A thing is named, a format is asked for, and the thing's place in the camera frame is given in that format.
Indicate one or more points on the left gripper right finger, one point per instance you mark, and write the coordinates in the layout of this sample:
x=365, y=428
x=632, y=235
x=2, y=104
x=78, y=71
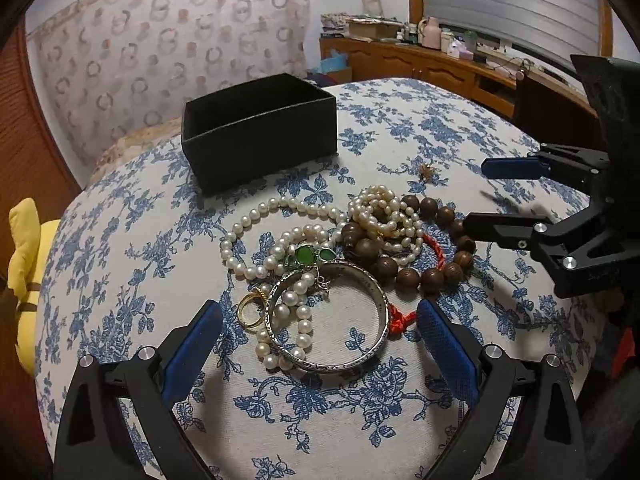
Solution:
x=545, y=441

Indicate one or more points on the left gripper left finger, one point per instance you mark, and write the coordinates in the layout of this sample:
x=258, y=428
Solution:
x=93, y=440

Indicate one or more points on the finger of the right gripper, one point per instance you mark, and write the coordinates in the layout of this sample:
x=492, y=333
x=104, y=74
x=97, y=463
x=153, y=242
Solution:
x=505, y=232
x=530, y=165

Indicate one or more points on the black jewelry box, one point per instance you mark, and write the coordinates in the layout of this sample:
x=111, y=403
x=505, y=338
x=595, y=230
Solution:
x=254, y=129

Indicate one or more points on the grey window blind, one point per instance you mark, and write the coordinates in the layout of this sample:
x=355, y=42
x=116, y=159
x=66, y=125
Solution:
x=554, y=29

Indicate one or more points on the pink thermos jug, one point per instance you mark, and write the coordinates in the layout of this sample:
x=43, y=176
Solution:
x=429, y=33

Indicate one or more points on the yellow plush toy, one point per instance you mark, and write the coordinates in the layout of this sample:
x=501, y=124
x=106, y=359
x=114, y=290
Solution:
x=32, y=243

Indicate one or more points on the wooden sideboard cabinet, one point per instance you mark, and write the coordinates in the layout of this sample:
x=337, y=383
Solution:
x=473, y=81

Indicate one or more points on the cardboard box on cabinet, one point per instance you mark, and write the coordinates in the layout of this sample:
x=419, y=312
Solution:
x=373, y=28

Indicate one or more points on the blue tissue paper box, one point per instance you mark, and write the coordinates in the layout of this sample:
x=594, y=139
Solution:
x=335, y=62

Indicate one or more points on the floral bed quilt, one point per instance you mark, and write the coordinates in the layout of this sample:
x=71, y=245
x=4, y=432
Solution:
x=132, y=145

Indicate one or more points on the pink circle patterned curtain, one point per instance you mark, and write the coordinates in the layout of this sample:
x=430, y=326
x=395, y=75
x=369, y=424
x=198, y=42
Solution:
x=115, y=66

